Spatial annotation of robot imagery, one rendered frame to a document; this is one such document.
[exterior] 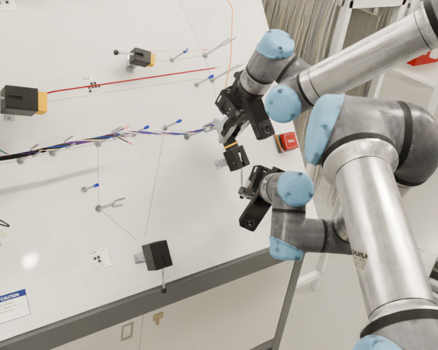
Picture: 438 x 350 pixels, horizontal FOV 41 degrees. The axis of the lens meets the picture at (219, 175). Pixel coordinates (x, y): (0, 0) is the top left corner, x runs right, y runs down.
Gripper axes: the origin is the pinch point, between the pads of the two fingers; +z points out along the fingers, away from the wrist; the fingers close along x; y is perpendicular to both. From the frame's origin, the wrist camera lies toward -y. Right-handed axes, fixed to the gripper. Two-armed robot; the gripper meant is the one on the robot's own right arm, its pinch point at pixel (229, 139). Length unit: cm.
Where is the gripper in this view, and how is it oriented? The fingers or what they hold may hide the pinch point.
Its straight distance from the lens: 153.9
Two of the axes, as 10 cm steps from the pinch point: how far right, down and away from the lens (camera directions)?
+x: -7.4, 3.5, -5.7
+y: -5.8, -7.7, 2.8
